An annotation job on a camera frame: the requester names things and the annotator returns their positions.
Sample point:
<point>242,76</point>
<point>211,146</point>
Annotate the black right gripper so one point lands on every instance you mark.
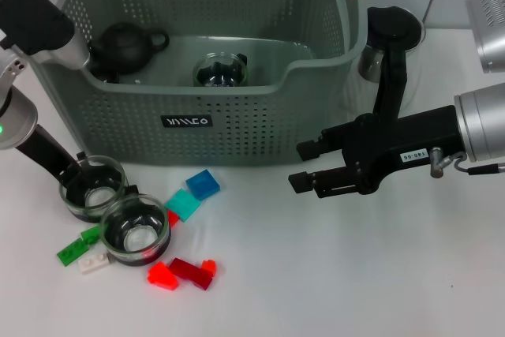
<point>410,135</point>

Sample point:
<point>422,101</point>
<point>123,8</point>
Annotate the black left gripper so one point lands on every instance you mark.
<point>47,151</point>

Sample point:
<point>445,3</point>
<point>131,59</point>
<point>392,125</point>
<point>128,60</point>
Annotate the glass teacup black base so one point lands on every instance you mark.
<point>221,72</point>
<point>134,242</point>
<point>98,199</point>

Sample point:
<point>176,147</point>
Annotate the small green toy brick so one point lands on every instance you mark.
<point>90,235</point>

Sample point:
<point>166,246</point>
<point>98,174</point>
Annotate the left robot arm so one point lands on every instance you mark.
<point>16,120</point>

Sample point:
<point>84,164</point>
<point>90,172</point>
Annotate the grey perforated storage basket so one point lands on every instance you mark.
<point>252,124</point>

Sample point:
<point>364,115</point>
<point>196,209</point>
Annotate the long green toy brick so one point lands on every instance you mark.
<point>73,253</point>

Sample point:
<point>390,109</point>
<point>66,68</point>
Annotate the white toy brick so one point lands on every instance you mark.
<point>93,264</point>

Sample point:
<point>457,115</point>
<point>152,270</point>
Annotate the small red toy brick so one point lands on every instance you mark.
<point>172,219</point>

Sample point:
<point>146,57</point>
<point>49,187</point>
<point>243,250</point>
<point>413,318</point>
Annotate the teal toy brick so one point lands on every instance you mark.
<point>182,204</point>

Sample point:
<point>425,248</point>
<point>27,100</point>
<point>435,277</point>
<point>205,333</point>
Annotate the blue toy brick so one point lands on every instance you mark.
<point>202,184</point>

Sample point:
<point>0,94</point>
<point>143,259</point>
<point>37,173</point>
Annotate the black teapot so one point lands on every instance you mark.
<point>122,47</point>

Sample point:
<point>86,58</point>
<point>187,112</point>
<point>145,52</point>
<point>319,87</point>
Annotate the bright red toy brick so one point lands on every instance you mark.
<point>161,275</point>

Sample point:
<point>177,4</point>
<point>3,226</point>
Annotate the dark red toy brick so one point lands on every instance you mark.
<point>187,270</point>

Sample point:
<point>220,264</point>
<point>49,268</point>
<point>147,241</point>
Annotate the small orange-red toy brick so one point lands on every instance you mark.
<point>209,268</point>

